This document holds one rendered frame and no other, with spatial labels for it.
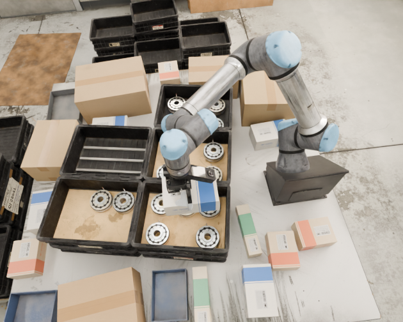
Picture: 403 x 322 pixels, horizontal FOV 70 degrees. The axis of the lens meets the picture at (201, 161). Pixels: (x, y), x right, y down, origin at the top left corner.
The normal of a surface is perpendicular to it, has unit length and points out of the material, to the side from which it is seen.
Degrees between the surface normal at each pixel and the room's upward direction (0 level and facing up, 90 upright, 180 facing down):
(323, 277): 0
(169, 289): 0
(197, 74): 0
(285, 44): 46
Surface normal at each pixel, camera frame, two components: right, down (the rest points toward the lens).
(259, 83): -0.04, -0.50
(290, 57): 0.49, 0.07
